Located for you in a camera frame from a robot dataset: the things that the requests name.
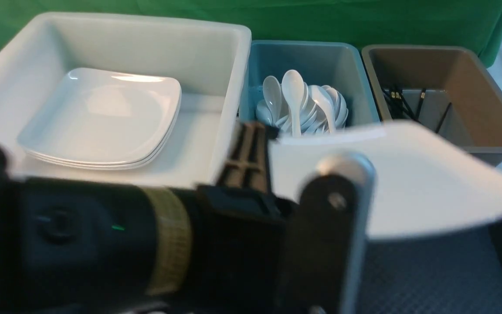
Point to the green cloth backdrop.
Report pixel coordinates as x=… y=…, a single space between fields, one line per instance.
x=472 y=24

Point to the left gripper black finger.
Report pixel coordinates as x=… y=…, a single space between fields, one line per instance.
x=247 y=164

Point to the top stacked white plate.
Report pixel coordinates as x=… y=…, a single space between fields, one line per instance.
x=98 y=118

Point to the black chopsticks in bin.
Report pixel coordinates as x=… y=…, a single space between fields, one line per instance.
x=428 y=107

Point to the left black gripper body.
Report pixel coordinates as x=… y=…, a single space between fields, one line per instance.
x=238 y=240

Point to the large white square plate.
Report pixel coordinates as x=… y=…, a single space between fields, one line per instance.
x=424 y=185

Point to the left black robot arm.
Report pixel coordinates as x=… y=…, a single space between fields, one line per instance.
x=88 y=247

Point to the middle stacked white plate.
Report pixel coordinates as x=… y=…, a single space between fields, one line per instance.
x=155 y=158

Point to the teal plastic bin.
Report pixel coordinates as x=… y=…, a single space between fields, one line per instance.
x=336 y=67

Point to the large white plastic tub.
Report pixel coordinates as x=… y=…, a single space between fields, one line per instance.
x=209 y=59

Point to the black serving tray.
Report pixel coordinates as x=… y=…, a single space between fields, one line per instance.
x=460 y=273

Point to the brown plastic bin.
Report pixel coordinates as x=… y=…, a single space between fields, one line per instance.
x=475 y=123

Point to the white spoon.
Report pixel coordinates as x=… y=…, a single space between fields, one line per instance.
x=272 y=94
x=322 y=99
x=293 y=91

